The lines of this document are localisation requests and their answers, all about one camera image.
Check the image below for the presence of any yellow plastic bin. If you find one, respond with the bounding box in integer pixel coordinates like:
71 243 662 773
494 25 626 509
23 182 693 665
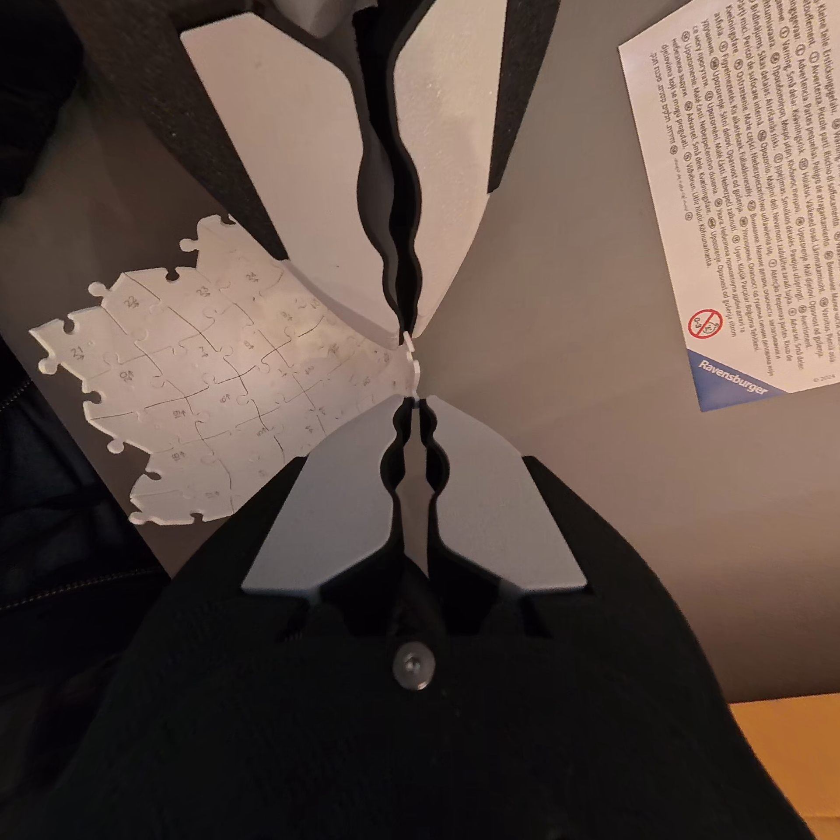
728 692 840 840

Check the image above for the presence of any partly built puzzle ball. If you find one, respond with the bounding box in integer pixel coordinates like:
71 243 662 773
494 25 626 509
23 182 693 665
29 213 411 526

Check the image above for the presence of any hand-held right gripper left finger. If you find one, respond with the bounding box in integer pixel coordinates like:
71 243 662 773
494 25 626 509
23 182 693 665
241 394 416 598

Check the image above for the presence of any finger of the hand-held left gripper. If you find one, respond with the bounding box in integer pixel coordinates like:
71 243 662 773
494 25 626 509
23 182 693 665
392 0 508 337
179 13 404 347

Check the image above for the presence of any folded paper leaflet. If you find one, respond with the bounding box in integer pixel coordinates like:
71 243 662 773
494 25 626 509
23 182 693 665
618 0 840 413

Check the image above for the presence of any person's jacketed torso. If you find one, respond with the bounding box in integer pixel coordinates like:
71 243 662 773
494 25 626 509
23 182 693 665
0 0 175 723

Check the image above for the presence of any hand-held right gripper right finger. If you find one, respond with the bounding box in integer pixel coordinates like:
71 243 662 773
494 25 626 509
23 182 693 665
416 395 588 595

